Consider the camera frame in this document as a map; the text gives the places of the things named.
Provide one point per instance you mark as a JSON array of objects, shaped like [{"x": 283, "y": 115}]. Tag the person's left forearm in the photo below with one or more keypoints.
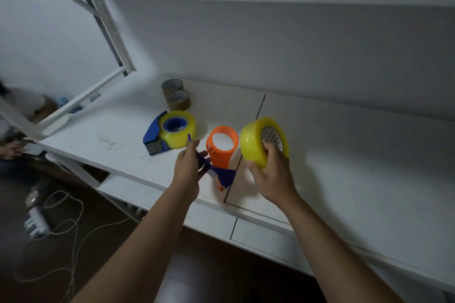
[{"x": 135, "y": 260}]

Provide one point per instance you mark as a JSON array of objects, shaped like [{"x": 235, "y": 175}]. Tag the white metal shelf rack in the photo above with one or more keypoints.
[{"x": 355, "y": 171}]

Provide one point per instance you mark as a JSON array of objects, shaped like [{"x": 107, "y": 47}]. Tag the yellow tape roll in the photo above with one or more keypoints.
[
  {"x": 250, "y": 143},
  {"x": 185, "y": 136}
]

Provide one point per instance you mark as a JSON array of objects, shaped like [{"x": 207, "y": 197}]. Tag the orange and blue tape dispenser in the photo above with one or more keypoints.
[{"x": 220, "y": 157}]

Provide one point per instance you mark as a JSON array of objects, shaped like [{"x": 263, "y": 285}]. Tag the person's right hand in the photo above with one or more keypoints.
[{"x": 275, "y": 182}]

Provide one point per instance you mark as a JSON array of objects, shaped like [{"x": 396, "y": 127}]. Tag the large brown tape roll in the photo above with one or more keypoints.
[{"x": 179, "y": 105}]

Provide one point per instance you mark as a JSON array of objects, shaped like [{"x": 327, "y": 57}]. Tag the small brown tape roll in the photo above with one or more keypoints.
[{"x": 165, "y": 91}]

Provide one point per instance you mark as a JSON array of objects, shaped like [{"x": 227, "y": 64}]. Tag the person's right forearm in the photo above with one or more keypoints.
[{"x": 337, "y": 260}]

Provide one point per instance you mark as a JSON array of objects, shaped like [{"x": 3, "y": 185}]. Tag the person's left hand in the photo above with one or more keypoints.
[{"x": 188, "y": 171}]

